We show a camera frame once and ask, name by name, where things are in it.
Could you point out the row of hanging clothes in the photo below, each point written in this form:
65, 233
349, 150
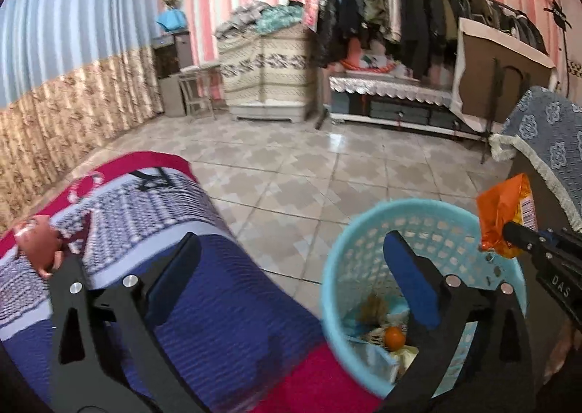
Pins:
409, 17

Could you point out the pile of grey clothes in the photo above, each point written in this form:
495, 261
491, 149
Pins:
241, 17

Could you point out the brown folding table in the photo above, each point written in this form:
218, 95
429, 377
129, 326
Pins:
486, 67

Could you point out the blue cloth bundle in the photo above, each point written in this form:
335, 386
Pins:
172, 21

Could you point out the pink hanging packet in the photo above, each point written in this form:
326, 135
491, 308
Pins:
313, 8

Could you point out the grey water dispenser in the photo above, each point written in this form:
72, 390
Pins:
172, 76

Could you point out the light blue plastic basket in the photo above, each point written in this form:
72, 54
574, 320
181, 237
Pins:
354, 258

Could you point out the blue flower patterned cloth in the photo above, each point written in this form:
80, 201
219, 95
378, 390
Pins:
545, 140

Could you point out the orange fruit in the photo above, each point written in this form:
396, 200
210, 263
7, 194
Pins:
394, 337

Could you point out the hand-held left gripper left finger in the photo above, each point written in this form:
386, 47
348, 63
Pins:
175, 276

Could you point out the white lace cloth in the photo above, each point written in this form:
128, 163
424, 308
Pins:
391, 90

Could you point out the small metal side table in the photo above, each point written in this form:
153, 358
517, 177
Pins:
198, 72

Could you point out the small potted plant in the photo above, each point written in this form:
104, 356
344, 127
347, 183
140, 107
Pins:
171, 3

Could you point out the teal patterned garment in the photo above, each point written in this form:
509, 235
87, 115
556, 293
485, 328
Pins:
279, 17

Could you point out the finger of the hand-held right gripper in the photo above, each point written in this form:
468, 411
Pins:
520, 235

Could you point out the blue floral curtain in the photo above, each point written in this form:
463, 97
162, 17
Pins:
68, 76

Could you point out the person's right forearm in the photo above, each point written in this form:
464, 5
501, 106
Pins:
564, 354

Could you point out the red decorative ornament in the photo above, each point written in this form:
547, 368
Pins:
368, 61

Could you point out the orange snack bag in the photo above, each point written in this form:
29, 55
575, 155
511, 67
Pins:
504, 204

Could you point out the patterned cloth covered wardrobe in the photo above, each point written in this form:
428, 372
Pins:
268, 72

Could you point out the pink mug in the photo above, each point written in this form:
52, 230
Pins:
38, 245

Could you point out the low glass door cabinet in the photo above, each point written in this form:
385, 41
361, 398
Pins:
400, 115

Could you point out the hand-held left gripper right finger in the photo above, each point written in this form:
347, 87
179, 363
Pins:
413, 285

